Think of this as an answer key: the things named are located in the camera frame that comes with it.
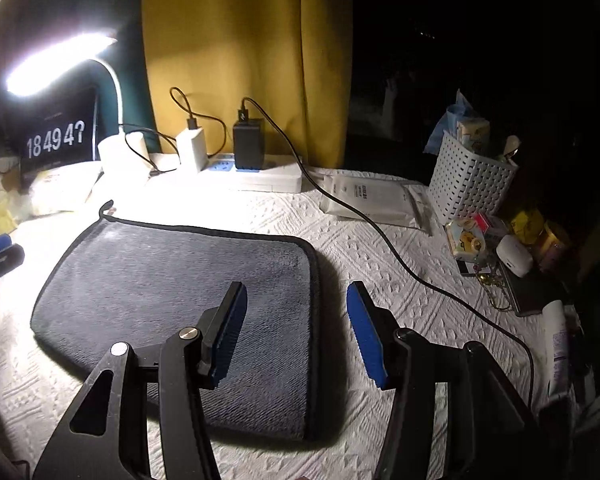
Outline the white desk lamp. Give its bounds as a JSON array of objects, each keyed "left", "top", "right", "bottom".
[{"left": 0, "top": 32, "right": 158, "bottom": 174}]

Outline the white charger adapter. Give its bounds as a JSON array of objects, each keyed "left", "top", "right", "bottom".
[{"left": 175, "top": 128, "right": 208, "bottom": 172}]

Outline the yellow tin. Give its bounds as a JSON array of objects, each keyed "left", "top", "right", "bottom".
[{"left": 510, "top": 209, "right": 569, "bottom": 272}]

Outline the white textured tablecloth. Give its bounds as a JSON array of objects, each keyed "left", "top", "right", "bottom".
[{"left": 0, "top": 172, "right": 547, "bottom": 479}]

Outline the white flat package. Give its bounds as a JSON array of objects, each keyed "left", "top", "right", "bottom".
[{"left": 322, "top": 174, "right": 432, "bottom": 235}]

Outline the white power strip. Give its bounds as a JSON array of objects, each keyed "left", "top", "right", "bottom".
[{"left": 150, "top": 153, "right": 303, "bottom": 194}]

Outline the colourful small box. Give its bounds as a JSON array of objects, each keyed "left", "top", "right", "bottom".
[{"left": 444, "top": 219, "right": 489, "bottom": 274}]

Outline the face towel pack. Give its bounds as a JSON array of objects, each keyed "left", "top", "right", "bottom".
[{"left": 28, "top": 162, "right": 102, "bottom": 217}]

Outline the white earbuds case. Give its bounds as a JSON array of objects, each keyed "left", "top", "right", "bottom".
[{"left": 495, "top": 234, "right": 533, "bottom": 278}]

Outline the dark green curtain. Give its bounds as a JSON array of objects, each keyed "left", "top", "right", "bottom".
[{"left": 76, "top": 0, "right": 161, "bottom": 154}]

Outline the black lamp cable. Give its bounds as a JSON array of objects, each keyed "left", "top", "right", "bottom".
[{"left": 116, "top": 122, "right": 182, "bottom": 177}]

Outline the yellow curtain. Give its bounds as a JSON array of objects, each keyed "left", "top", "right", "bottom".
[{"left": 142, "top": 0, "right": 352, "bottom": 168}]

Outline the white tube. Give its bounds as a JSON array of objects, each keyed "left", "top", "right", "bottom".
[{"left": 542, "top": 300, "right": 569, "bottom": 398}]

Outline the tablet clock display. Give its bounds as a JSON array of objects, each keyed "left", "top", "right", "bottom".
[{"left": 17, "top": 87, "right": 98, "bottom": 188}]

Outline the grey towel black trim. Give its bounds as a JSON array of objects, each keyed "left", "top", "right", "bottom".
[{"left": 31, "top": 214, "right": 321, "bottom": 442}]

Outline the white perforated basket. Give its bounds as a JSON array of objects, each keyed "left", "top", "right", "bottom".
[{"left": 427, "top": 132, "right": 517, "bottom": 224}]

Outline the black charger adapter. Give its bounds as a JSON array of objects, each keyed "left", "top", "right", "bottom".
[{"left": 233, "top": 118, "right": 265, "bottom": 170}]

